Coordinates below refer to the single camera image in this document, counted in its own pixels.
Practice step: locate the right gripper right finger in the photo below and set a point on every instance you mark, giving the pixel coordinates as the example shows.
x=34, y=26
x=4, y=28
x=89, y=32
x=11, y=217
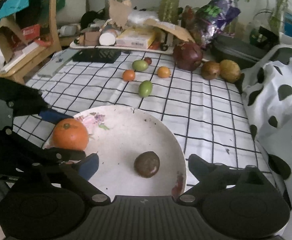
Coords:
x=204, y=171

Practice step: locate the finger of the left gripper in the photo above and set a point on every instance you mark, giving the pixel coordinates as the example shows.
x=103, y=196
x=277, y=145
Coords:
x=59, y=155
x=53, y=116

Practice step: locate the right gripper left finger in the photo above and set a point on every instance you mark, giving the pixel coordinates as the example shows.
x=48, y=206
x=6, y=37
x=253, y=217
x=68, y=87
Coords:
x=80, y=170

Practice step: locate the large orange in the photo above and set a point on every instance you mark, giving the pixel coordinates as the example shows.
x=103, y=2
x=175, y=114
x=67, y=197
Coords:
x=70, y=134

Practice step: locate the small orange fruit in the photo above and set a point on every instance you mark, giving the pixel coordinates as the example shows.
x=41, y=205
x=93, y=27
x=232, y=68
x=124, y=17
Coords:
x=163, y=72
x=128, y=75

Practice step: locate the green fruit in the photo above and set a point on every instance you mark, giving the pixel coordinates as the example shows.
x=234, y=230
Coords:
x=145, y=89
x=140, y=65

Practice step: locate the white floral plate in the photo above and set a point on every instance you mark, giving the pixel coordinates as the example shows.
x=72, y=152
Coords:
x=118, y=135

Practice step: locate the wooden chair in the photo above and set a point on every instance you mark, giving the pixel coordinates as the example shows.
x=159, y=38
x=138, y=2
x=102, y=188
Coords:
x=36, y=52

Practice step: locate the smartphone light blue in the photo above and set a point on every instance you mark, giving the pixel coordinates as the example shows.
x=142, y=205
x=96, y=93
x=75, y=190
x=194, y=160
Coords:
x=59, y=60

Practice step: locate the dark passion fruit on plate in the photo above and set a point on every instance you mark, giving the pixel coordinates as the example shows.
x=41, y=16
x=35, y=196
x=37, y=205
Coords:
x=147, y=164

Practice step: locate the checkered white tablecloth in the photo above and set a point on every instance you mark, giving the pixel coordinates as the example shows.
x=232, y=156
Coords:
x=206, y=117

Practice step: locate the black flat box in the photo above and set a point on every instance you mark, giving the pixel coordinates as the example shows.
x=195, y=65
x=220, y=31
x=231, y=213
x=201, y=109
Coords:
x=97, y=55

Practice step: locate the small brown leather case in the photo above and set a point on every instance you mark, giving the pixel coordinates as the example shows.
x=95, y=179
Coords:
x=91, y=38

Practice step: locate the white cylinder jar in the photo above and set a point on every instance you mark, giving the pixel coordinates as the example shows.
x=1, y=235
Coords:
x=108, y=37

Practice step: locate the yellow passion fruit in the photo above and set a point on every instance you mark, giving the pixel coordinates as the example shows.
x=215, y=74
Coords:
x=229, y=71

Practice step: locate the brown passion fruit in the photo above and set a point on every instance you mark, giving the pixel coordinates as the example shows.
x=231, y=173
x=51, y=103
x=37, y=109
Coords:
x=210, y=70

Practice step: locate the cow print blanket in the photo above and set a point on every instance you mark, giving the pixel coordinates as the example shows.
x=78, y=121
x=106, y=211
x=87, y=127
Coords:
x=266, y=92

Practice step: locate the small red fruit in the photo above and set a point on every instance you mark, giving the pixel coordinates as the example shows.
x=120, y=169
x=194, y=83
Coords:
x=148, y=60

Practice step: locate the yellow white box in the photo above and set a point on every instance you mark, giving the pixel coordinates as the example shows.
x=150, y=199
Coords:
x=140, y=38

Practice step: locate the red dragon fruit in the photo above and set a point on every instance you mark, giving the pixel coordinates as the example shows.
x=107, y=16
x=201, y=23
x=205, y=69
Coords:
x=188, y=56

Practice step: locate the black zip case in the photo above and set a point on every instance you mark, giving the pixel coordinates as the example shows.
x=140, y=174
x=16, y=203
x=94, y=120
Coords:
x=229, y=48

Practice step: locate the brown paper envelope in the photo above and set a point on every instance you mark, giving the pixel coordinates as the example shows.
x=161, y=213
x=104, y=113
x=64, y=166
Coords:
x=179, y=32

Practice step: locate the purple snack bag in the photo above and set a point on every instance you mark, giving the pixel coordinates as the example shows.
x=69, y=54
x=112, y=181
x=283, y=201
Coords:
x=210, y=20

